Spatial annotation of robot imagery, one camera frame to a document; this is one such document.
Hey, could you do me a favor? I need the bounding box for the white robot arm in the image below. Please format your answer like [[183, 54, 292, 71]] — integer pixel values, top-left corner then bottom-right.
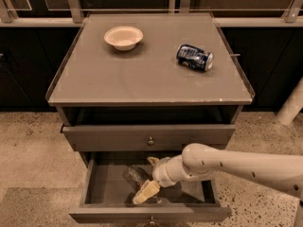
[[133, 143, 303, 204]]

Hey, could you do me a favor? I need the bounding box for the grey top drawer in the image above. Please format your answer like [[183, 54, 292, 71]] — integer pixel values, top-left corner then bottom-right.
[[62, 124, 235, 151]]

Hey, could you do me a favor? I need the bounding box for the grey drawer cabinet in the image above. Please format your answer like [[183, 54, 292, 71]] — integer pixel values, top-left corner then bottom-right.
[[45, 12, 256, 168]]

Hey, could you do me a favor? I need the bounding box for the white cylindrical robot base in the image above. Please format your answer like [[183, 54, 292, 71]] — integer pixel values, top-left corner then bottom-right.
[[276, 78, 303, 126]]

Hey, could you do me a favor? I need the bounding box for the open grey middle drawer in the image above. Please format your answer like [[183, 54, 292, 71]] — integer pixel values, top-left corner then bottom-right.
[[69, 151, 231, 223]]

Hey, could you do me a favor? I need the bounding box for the round brass drawer knob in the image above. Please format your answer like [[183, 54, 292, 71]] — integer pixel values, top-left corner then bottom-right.
[[147, 137, 155, 146]]

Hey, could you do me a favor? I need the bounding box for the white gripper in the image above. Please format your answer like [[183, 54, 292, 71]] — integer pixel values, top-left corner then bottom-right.
[[133, 157, 176, 204]]

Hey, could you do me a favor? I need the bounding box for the clear plastic water bottle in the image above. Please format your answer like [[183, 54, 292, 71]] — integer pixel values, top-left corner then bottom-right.
[[123, 166, 154, 192]]

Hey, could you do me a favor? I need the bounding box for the grey metal wall rail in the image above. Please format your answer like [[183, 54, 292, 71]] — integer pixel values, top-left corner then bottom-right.
[[0, 0, 303, 27]]

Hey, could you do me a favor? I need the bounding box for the white paper bowl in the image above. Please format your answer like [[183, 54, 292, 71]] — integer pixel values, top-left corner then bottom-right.
[[104, 26, 143, 51]]

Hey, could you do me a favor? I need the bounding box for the blue soda can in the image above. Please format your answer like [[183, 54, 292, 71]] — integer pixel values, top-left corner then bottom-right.
[[176, 44, 214, 72]]

